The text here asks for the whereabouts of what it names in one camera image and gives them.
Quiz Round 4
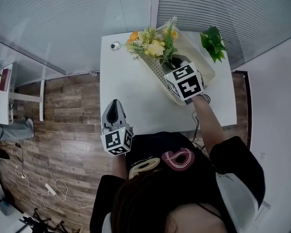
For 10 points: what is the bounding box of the glass partition with white blinds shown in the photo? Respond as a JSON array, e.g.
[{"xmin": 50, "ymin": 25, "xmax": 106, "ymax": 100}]
[{"xmin": 0, "ymin": 0, "xmax": 291, "ymax": 75}]

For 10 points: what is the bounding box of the tangled cable bundle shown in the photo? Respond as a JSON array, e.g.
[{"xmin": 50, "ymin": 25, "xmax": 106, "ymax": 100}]
[{"xmin": 8, "ymin": 100, "xmax": 16, "ymax": 124}]

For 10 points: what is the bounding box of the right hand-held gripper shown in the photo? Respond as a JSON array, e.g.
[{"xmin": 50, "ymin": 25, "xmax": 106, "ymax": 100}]
[{"xmin": 163, "ymin": 55, "xmax": 206, "ymax": 105}]

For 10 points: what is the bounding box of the green leafy plant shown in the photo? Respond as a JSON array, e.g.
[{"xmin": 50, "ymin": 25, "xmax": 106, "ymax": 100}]
[{"xmin": 200, "ymin": 25, "xmax": 227, "ymax": 63}]

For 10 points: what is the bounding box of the person in dark shirt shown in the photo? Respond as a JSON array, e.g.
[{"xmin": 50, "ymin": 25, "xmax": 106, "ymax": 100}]
[{"xmin": 89, "ymin": 131, "xmax": 266, "ymax": 233}]

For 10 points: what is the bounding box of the white side desk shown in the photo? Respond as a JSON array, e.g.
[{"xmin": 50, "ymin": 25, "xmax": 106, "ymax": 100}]
[{"xmin": 0, "ymin": 63, "xmax": 46, "ymax": 126}]

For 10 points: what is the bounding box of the black tripod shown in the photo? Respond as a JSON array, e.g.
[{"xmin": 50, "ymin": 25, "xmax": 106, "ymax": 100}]
[{"xmin": 19, "ymin": 207, "xmax": 71, "ymax": 233}]

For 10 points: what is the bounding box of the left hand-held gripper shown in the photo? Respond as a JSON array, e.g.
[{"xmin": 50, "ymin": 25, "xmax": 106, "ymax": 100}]
[{"xmin": 100, "ymin": 99, "xmax": 134, "ymax": 156}]

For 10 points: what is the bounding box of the yellow flowers bouquet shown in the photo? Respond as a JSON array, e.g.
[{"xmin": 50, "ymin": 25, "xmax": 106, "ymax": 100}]
[{"xmin": 125, "ymin": 16, "xmax": 182, "ymax": 70}]

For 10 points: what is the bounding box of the person's right forearm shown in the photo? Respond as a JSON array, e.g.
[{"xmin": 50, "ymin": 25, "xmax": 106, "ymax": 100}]
[{"xmin": 192, "ymin": 95, "xmax": 226, "ymax": 155}]

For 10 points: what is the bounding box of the red book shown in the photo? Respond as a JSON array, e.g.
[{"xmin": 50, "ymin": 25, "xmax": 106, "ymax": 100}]
[{"xmin": 0, "ymin": 68, "xmax": 12, "ymax": 92}]

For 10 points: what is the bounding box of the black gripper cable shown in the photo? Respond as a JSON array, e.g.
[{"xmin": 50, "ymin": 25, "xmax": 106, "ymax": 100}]
[{"xmin": 191, "ymin": 95, "xmax": 211, "ymax": 150}]

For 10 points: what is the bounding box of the black cable with adapter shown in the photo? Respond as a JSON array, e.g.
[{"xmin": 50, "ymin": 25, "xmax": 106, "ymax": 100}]
[{"xmin": 13, "ymin": 143, "xmax": 25, "ymax": 170}]

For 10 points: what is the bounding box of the cream perforated plastic basket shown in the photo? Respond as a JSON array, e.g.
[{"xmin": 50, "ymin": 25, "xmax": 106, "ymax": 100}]
[{"xmin": 142, "ymin": 24, "xmax": 216, "ymax": 106}]

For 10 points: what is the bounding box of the person's left forearm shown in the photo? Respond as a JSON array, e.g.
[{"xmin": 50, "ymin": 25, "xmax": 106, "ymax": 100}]
[{"xmin": 111, "ymin": 153, "xmax": 129, "ymax": 180}]

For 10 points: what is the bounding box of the white power strip cable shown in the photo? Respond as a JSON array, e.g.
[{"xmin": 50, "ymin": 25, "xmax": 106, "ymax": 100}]
[{"xmin": 40, "ymin": 178, "xmax": 96, "ymax": 210}]

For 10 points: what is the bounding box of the white charger with cable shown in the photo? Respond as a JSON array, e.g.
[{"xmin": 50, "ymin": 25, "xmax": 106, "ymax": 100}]
[{"xmin": 15, "ymin": 165, "xmax": 47, "ymax": 211}]

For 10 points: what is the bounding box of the white power strip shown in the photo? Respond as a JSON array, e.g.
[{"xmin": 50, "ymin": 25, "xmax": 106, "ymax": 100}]
[{"xmin": 44, "ymin": 183, "xmax": 57, "ymax": 197}]

